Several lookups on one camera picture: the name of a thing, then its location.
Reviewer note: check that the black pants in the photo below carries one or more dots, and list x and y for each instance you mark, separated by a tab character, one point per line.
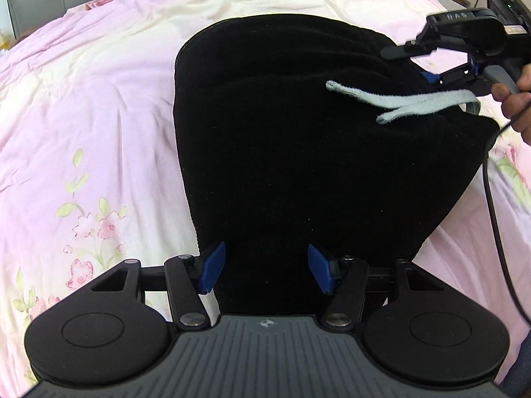
274	162

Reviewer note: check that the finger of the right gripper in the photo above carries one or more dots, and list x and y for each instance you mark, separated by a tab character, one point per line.
405	51
433	79

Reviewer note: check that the right hand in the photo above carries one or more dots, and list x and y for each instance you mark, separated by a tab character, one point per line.
517	107

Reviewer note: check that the pink floral bed sheet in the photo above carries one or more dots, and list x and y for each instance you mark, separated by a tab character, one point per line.
89	168

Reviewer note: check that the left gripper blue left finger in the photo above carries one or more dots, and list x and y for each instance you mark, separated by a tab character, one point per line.
212	264

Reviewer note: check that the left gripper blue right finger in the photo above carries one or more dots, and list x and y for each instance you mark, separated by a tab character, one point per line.
325	272

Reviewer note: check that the grey drawstring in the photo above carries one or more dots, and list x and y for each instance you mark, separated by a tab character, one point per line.
396	106

